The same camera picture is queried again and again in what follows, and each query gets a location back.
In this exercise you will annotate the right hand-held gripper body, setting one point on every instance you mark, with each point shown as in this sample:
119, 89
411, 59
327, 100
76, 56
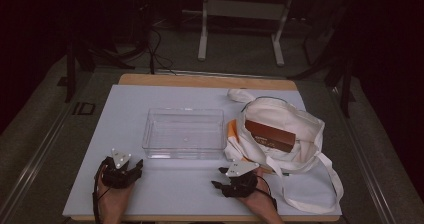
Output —
240, 182

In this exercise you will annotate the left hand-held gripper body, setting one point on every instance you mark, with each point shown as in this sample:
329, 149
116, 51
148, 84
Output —
117, 175

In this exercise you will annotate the clear plastic container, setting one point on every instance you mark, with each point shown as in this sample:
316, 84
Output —
184, 134

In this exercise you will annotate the brown rectangular box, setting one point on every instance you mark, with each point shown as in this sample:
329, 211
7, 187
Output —
270, 136

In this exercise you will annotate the white cloth tote bag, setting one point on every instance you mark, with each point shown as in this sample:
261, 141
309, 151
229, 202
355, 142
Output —
276, 114

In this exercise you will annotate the person's left hand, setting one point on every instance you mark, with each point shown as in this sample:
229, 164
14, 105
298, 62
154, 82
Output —
113, 200

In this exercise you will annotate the person's right hand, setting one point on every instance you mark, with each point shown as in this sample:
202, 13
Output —
261, 200

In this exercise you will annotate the orange white packet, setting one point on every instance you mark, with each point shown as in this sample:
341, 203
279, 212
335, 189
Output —
233, 131

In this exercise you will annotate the white table mat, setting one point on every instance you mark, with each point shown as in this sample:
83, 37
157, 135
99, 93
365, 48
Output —
133, 110

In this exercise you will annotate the black metal stand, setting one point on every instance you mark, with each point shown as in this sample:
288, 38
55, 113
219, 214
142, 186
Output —
70, 70
346, 84

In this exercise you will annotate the white metal stand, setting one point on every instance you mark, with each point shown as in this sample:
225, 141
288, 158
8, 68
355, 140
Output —
243, 10

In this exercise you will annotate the black floor bracket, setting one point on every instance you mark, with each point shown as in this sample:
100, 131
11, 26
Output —
84, 108

